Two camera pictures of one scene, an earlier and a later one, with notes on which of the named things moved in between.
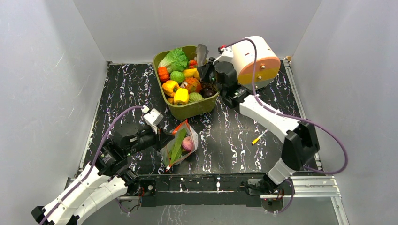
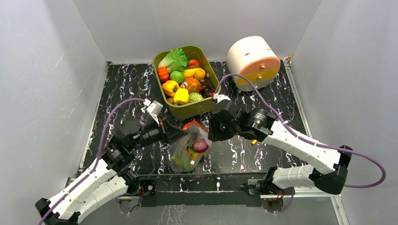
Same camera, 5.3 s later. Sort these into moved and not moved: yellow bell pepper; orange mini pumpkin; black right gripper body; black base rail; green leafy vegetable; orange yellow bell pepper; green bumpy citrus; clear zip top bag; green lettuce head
Moved: clear zip top bag; green leafy vegetable; black right gripper body
Not moved: green bumpy citrus; yellow bell pepper; orange mini pumpkin; black base rail; orange yellow bell pepper; green lettuce head
